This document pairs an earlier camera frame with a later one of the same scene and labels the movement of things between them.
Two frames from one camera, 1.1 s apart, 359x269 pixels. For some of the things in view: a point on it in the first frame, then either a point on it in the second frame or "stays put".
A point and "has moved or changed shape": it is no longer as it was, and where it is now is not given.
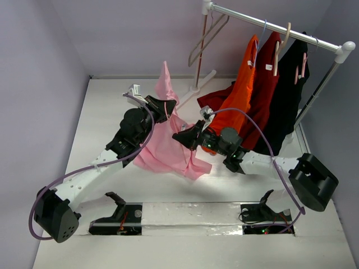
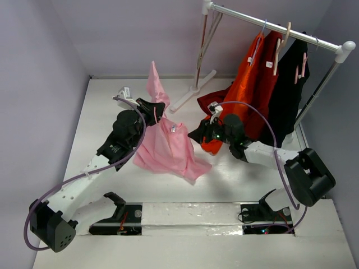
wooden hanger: x=278 y=49 stays put
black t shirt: x=293 y=68 stays put
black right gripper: x=198 y=134 → x=205 y=133
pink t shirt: x=163 y=151 has moved or changed shape
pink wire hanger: x=165 y=110 has moved or changed shape
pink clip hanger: x=304 y=59 stays put
